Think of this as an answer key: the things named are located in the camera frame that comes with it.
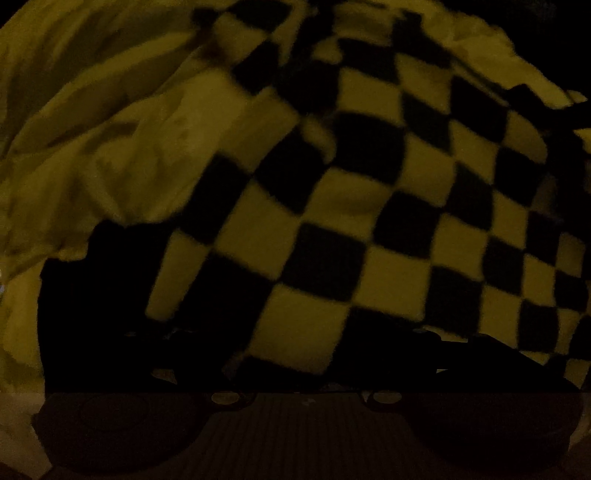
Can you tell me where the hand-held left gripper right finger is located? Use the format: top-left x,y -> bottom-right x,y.
323,329 -> 580,396

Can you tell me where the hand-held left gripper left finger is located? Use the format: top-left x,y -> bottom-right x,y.
46,327 -> 258,396

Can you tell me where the black and white checkered garment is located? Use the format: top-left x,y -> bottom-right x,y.
145,0 -> 591,385

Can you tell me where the pale wrinkled quilted cloth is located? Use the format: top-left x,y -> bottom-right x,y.
0,0 -> 589,480

